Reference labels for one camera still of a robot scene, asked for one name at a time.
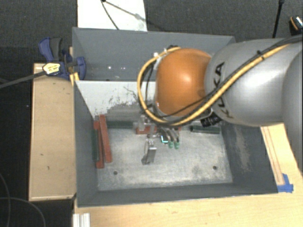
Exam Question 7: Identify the pale wood flat board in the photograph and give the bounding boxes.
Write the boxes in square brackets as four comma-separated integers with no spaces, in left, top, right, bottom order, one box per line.
[28,62,78,202]

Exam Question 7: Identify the grey metal bin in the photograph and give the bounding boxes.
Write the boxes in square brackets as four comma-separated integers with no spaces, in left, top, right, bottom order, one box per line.
[71,26,279,208]

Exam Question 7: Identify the dark green flat block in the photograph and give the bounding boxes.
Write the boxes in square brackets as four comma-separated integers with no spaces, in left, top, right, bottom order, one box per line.
[189,124,221,135]
[106,120,134,130]
[91,128,100,162]

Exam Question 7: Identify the black cylinder on white bracket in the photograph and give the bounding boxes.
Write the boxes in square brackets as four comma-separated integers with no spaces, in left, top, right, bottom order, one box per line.
[199,107,223,129]

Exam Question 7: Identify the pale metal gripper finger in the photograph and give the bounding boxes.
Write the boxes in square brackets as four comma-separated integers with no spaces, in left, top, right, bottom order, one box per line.
[147,138,158,164]
[141,140,150,166]

